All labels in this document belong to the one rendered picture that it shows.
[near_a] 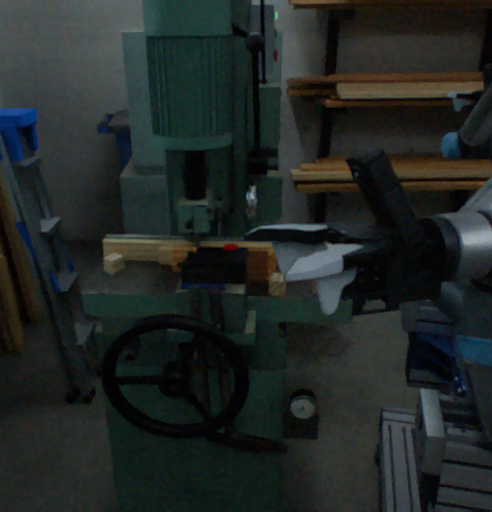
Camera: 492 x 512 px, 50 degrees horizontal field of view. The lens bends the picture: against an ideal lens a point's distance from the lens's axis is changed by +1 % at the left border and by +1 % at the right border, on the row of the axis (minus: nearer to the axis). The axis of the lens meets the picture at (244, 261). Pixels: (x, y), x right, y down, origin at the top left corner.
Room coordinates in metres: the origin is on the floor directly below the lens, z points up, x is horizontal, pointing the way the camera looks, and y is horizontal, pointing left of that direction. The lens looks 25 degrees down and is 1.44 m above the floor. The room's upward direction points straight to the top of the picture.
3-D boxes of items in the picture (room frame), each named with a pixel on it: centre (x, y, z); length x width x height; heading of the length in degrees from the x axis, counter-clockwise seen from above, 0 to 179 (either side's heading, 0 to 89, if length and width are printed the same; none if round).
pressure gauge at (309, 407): (0.94, -0.13, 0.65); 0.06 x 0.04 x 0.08; 86
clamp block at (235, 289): (0.97, 0.07, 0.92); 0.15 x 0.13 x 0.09; 86
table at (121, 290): (1.05, 0.06, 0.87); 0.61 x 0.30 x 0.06; 86
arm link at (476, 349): (0.56, -0.30, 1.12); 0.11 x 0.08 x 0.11; 14
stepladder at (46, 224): (1.84, 0.77, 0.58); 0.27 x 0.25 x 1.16; 90
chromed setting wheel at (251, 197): (1.29, -0.02, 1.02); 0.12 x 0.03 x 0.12; 176
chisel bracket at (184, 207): (1.18, 0.11, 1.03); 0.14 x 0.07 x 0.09; 176
